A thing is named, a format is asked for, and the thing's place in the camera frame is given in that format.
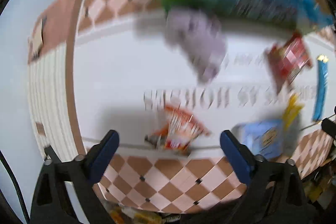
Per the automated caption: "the light blue cartoon packet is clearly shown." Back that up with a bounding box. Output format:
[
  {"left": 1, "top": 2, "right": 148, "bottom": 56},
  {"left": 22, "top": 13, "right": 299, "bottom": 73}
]
[{"left": 233, "top": 119, "right": 283, "bottom": 160}]

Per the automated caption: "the yellow snack packet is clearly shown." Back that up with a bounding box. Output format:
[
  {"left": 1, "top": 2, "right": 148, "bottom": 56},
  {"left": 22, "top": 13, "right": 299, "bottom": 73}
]
[{"left": 282, "top": 93, "right": 304, "bottom": 131}]

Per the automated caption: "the checkered table mat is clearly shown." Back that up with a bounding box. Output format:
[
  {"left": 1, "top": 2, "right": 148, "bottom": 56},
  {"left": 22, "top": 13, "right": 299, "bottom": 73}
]
[{"left": 28, "top": 0, "right": 335, "bottom": 213}]

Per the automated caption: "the lilac towel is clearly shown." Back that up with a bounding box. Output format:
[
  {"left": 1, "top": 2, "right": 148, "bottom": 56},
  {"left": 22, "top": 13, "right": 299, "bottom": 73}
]
[{"left": 165, "top": 7, "right": 227, "bottom": 83}]

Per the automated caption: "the orange red snack packet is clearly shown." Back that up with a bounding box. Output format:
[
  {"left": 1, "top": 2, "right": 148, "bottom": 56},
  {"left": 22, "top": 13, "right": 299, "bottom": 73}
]
[{"left": 144, "top": 104, "right": 211, "bottom": 156}]

